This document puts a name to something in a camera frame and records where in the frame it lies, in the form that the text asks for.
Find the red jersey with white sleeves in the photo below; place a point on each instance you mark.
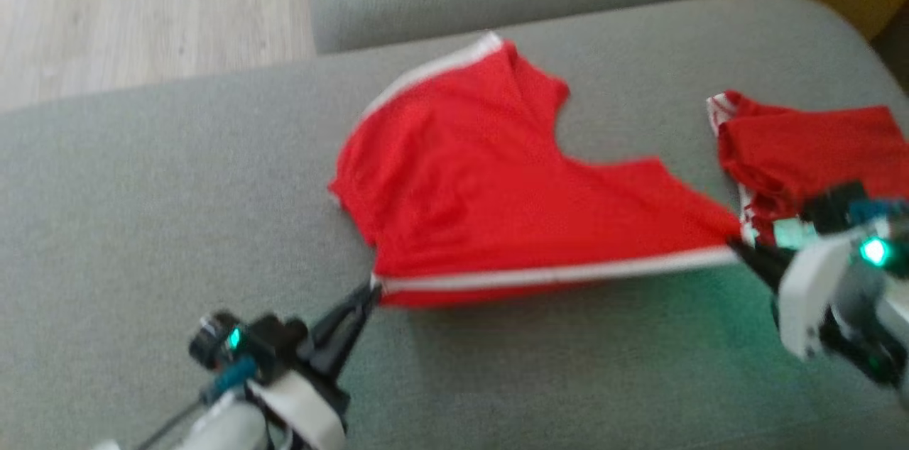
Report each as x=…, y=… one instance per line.
x=817, y=145

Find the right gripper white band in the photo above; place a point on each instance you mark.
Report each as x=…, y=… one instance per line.
x=809, y=294

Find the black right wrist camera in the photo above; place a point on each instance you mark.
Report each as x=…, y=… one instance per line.
x=831, y=209

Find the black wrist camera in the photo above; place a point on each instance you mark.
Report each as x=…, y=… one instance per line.
x=831, y=209
x=270, y=343

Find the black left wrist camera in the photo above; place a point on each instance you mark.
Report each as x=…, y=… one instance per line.
x=270, y=343

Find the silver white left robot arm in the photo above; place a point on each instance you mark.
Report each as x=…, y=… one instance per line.
x=220, y=432

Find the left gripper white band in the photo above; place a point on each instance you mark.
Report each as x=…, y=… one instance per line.
x=312, y=411

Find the red shorts with white stripe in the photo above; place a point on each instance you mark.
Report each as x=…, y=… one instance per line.
x=483, y=180

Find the large grey sofa ottoman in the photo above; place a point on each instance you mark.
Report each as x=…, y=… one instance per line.
x=177, y=209

